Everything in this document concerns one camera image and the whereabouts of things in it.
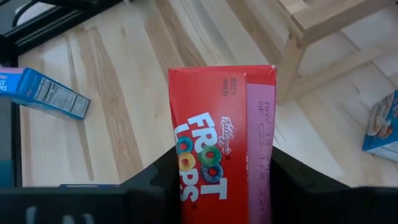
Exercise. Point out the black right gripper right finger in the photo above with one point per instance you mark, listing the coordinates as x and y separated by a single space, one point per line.
311 202

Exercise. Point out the wooden slatted shelf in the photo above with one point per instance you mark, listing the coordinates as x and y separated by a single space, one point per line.
326 18

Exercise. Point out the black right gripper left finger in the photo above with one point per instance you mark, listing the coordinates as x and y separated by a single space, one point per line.
149 199

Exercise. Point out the red Froot Loops cereal box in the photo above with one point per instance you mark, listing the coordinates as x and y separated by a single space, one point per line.
211 109

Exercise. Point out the light blue Rice Krispies box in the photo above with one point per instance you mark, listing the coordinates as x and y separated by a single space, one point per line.
53 95
384 130

